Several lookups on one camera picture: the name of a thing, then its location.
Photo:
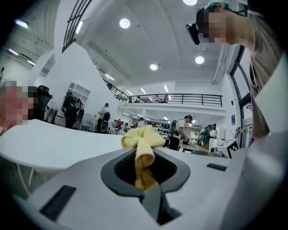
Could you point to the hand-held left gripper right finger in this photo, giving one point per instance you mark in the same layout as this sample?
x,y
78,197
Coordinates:
x,y
202,186

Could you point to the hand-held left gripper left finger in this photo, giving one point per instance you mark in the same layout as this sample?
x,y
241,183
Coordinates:
x,y
90,197

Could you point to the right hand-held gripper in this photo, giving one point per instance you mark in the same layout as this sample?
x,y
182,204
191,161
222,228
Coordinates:
x,y
231,148

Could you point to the yellow cloth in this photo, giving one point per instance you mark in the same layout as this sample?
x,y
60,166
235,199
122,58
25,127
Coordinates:
x,y
144,139

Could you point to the black office chair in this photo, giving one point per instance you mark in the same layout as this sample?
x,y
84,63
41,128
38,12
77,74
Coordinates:
x,y
42,96

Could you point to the white curved table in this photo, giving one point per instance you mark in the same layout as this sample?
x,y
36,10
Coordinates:
x,y
45,143

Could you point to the black balcony railing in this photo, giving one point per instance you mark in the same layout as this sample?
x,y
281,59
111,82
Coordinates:
x,y
180,100

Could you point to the round ceiling light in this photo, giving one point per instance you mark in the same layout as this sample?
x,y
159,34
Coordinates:
x,y
190,1
199,60
153,67
124,23

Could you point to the person's grey printed shirt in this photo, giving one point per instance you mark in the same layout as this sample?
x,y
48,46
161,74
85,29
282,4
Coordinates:
x,y
263,56

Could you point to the white shelving unit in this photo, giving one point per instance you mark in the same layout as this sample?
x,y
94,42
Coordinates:
x,y
78,92

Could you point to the person's head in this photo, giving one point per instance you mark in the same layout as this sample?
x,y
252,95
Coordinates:
x,y
238,29

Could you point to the black stair railing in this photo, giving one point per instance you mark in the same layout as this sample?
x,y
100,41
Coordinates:
x,y
72,27

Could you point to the blue wall poster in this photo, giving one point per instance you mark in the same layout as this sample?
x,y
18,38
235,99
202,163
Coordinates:
x,y
232,119

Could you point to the black window frame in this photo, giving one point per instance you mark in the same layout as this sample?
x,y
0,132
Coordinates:
x,y
236,89

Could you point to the black head camera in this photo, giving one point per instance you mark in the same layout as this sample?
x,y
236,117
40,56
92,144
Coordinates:
x,y
193,33

